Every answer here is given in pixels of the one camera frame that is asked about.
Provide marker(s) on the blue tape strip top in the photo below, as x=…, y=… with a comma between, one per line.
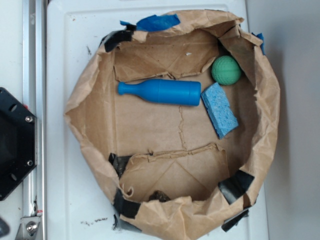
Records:
x=154, y=23

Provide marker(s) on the metal corner bracket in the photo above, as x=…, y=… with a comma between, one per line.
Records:
x=28, y=228

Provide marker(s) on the blue plastic bottle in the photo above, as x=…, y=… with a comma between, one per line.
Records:
x=162, y=91

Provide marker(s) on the blue sponge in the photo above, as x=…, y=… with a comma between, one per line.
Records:
x=219, y=110

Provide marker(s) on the white plastic board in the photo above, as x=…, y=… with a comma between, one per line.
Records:
x=79, y=114

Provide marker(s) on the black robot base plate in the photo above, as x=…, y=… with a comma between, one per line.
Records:
x=17, y=143

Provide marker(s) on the brown paper bag tray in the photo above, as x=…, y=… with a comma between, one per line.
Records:
x=163, y=167

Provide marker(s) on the aluminium rail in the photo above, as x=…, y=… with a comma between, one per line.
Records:
x=34, y=16

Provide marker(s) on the green dimpled ball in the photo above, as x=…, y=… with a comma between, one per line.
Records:
x=225, y=70

